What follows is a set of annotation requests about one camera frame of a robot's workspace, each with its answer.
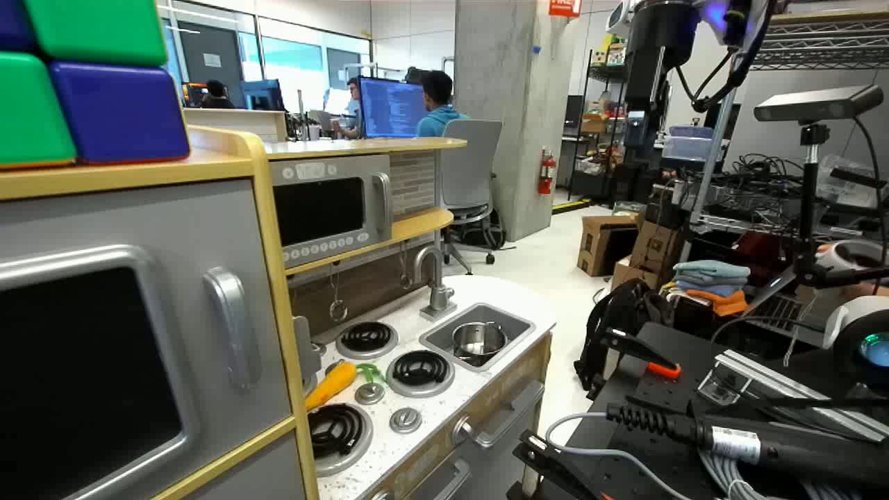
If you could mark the blue storage block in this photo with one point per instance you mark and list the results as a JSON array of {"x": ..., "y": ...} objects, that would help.
[
  {"x": 120, "y": 113},
  {"x": 12, "y": 23}
]

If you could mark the wooden toy kitchen unit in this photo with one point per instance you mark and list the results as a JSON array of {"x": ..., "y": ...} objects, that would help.
[{"x": 185, "y": 231}]

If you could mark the black clamp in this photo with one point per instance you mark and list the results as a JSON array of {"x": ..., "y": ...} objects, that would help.
[{"x": 552, "y": 463}]

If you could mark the grey toy microwave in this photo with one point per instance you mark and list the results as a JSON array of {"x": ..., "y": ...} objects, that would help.
[{"x": 320, "y": 212}]

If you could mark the seated person in dark top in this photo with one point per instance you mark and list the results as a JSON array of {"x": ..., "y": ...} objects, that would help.
[{"x": 355, "y": 102}]

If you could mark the dark-haired seated person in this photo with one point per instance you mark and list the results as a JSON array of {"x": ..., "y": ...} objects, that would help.
[{"x": 216, "y": 92}]

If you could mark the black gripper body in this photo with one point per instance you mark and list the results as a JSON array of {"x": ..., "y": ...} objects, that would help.
[{"x": 664, "y": 34}]

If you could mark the grey stove knob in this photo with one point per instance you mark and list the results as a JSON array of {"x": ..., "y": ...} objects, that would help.
[
  {"x": 371, "y": 394},
  {"x": 405, "y": 420}
]

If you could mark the grey toy oven door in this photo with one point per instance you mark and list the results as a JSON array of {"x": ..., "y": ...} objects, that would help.
[{"x": 139, "y": 231}]

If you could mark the orange cloth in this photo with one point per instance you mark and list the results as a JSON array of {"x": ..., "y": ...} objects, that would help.
[{"x": 723, "y": 302}]

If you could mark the grey stereo camera bar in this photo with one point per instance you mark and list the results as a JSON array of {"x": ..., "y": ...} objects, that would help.
[{"x": 819, "y": 103}]

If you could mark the blue computer monitor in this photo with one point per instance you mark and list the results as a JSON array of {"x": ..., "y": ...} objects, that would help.
[{"x": 391, "y": 110}]

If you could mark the black storage shelf rack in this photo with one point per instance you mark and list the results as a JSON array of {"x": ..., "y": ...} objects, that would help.
[{"x": 602, "y": 120}]

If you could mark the brown cardboard box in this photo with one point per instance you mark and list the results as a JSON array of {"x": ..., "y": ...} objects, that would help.
[
  {"x": 603, "y": 242},
  {"x": 658, "y": 247}
]

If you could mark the clear plastic storage bin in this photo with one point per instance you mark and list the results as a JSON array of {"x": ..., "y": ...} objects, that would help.
[{"x": 689, "y": 147}]

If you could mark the grey toy sink basin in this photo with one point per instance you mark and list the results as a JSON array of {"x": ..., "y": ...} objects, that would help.
[{"x": 506, "y": 323}]

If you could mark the small steel pot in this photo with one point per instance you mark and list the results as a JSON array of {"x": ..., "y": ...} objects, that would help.
[{"x": 480, "y": 347}]

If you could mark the red wall sign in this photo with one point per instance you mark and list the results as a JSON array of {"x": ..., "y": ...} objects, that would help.
[{"x": 566, "y": 8}]

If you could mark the person in blue shirt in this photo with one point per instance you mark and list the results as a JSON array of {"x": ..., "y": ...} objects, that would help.
[{"x": 437, "y": 115}]

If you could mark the green storage block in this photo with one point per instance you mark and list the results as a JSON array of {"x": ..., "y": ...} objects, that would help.
[
  {"x": 98, "y": 30},
  {"x": 32, "y": 113}
]

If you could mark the red fire extinguisher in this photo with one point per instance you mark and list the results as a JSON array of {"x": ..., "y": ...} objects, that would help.
[{"x": 545, "y": 174}]

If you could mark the orange carrot plush toy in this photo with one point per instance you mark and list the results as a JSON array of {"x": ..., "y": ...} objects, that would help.
[{"x": 332, "y": 383}]

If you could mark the black toy stove burner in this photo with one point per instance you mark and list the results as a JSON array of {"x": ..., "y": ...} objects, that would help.
[
  {"x": 367, "y": 338},
  {"x": 335, "y": 434},
  {"x": 421, "y": 372}
]

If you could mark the silver toy faucet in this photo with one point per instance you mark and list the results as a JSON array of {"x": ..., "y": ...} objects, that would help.
[{"x": 432, "y": 280}]

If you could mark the teal folded cloth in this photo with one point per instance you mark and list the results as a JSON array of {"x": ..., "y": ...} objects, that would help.
[{"x": 713, "y": 273}]

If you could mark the grey laptop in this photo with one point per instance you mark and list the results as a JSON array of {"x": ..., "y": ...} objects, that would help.
[{"x": 778, "y": 312}]

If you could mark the black camera stand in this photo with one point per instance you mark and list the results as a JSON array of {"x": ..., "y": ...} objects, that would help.
[{"x": 810, "y": 203}]

